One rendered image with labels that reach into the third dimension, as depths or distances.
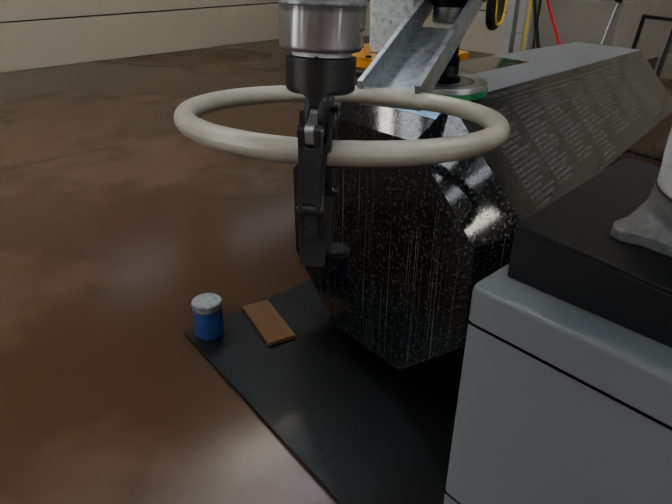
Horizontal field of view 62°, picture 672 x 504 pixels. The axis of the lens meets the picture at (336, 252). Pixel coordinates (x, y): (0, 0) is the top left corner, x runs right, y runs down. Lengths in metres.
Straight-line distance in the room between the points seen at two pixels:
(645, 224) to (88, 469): 1.41
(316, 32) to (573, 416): 0.53
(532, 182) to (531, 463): 0.78
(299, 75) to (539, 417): 0.51
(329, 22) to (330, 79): 0.05
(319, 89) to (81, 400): 1.46
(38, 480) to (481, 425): 1.19
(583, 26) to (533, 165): 3.31
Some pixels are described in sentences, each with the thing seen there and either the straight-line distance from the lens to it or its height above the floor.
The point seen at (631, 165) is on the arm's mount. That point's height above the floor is 0.89.
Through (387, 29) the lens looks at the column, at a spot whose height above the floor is 0.88.
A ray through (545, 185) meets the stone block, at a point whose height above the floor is 0.67.
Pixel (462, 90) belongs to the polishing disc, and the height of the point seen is 0.89.
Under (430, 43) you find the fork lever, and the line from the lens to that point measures 1.31.
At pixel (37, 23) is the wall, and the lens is 7.36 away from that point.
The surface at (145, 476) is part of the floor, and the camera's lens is 1.61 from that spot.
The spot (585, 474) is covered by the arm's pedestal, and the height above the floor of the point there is 0.61.
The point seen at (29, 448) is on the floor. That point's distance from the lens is 1.80.
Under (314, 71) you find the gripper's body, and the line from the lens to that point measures 0.59.
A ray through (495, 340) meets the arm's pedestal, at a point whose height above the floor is 0.73.
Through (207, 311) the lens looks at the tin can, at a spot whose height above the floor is 0.13.
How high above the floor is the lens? 1.18
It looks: 29 degrees down
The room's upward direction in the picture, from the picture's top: straight up
